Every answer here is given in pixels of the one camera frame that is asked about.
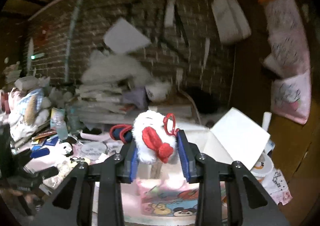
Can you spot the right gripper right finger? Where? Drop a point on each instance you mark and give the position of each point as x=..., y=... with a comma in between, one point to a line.
x=188, y=152

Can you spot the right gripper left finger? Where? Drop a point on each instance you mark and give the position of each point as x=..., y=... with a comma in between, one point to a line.
x=127, y=166

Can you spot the white red plush toy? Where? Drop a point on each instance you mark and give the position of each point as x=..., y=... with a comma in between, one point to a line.
x=155, y=137

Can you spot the white paper sheet in bag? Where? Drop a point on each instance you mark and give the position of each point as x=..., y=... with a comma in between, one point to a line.
x=236, y=137

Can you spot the pink cartoon storage bag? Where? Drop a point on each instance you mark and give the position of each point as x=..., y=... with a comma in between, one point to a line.
x=168, y=198

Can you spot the panda plush clip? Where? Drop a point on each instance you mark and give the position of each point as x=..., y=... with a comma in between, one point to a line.
x=66, y=149

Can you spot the stack of books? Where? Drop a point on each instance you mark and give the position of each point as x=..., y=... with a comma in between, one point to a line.
x=102, y=103

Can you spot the panda print bowl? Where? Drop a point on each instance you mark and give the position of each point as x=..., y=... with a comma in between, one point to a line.
x=158, y=91

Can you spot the purple cloth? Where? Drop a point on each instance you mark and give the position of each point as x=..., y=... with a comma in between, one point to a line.
x=137, y=97

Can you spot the clear bottle white cap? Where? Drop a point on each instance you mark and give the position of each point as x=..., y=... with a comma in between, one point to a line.
x=61, y=129

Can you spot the white fluffy fur piece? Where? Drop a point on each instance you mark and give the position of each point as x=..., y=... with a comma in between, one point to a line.
x=114, y=68

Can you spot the dog plush with plaid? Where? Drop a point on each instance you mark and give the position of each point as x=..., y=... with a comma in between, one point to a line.
x=28, y=111

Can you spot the red blue strap item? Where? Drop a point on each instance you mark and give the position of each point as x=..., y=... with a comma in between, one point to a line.
x=121, y=133

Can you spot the white paper on wall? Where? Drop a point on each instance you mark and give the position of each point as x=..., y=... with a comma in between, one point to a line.
x=122, y=38

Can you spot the white paper bag on wall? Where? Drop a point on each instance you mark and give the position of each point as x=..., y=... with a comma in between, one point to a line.
x=231, y=23

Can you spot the pink hanging wall organizer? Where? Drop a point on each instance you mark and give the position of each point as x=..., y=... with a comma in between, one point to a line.
x=290, y=60

